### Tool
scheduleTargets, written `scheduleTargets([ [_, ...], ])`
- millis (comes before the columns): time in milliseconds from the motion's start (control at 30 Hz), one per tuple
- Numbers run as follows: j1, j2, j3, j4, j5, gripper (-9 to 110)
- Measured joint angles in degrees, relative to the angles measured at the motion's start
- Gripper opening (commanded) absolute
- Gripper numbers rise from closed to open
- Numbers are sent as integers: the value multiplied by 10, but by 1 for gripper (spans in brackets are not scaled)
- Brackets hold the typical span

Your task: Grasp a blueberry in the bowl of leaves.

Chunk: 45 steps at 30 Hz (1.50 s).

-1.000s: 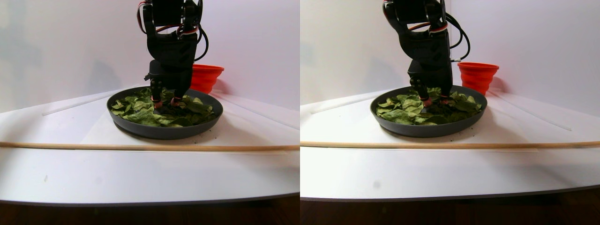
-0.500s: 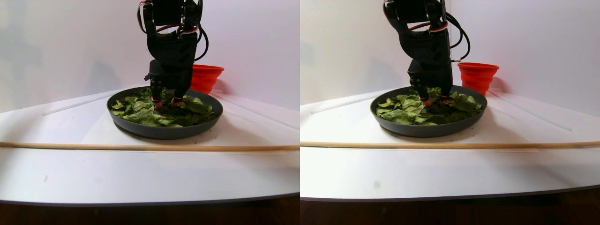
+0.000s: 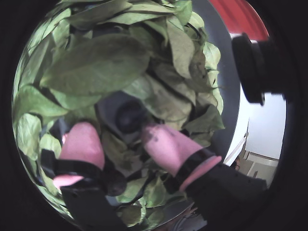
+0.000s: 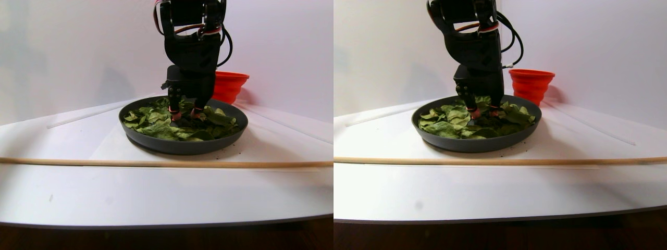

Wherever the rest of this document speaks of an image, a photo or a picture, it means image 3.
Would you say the white cabinet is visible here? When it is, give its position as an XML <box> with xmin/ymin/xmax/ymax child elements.
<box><xmin>223</xmin><ymin>117</ymin><xmax>282</xmax><ymax>182</ymax></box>

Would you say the narrow olive green leaf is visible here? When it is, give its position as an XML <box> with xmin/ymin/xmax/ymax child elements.
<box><xmin>165</xmin><ymin>21</ymin><xmax>196</xmax><ymax>80</ymax></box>

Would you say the black round servo housing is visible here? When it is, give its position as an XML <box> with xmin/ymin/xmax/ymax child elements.
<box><xmin>231</xmin><ymin>32</ymin><xmax>300</xmax><ymax>107</ymax></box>

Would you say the dark green pointed leaf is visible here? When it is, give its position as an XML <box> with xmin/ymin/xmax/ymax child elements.
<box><xmin>184</xmin><ymin>104</ymin><xmax>226</xmax><ymax>134</ymax></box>

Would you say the pile of green leaves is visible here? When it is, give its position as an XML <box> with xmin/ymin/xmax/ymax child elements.
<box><xmin>12</xmin><ymin>0</ymin><xmax>242</xmax><ymax>229</ymax></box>

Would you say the large broad green leaf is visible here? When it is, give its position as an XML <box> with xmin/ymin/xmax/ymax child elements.
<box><xmin>39</xmin><ymin>33</ymin><xmax>150</xmax><ymax>97</ymax></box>

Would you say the pale speckled green leaf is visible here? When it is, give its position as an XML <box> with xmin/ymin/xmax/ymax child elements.
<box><xmin>13</xmin><ymin>113</ymin><xmax>43</xmax><ymax>161</ymax></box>

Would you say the bright green curled leaf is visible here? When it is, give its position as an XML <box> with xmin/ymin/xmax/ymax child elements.
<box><xmin>115</xmin><ymin>176</ymin><xmax>168</xmax><ymax>209</ymax></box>

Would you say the light yellow-green leaf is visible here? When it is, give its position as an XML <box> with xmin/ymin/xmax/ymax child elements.
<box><xmin>203</xmin><ymin>41</ymin><xmax>222</xmax><ymax>74</ymax></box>

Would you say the pink-tipped black gripper finger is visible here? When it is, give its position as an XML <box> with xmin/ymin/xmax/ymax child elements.
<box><xmin>52</xmin><ymin>121</ymin><xmax>121</xmax><ymax>231</ymax></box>
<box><xmin>141</xmin><ymin>122</ymin><xmax>268</xmax><ymax>200</ymax></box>

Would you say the long pale green leaf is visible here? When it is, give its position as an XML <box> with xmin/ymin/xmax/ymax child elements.
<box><xmin>68</xmin><ymin>0</ymin><xmax>178</xmax><ymax>26</ymax></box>

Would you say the red ribbed object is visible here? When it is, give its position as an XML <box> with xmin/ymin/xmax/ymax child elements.
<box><xmin>206</xmin><ymin>0</ymin><xmax>270</xmax><ymax>42</ymax></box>

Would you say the small pale green leaf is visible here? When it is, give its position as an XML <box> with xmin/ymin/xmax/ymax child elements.
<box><xmin>39</xmin><ymin>133</ymin><xmax>63</xmax><ymax>160</ymax></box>

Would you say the dark blueberry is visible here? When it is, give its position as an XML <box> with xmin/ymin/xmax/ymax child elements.
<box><xmin>115</xmin><ymin>100</ymin><xmax>148</xmax><ymax>133</ymax></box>

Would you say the wide dull green leaf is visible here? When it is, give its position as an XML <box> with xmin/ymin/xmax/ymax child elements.
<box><xmin>122</xmin><ymin>73</ymin><xmax>197</xmax><ymax>125</ymax></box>

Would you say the small yellowish green leaf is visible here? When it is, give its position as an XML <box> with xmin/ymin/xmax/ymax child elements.
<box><xmin>119</xmin><ymin>204</ymin><xmax>148</xmax><ymax>228</ymax></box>

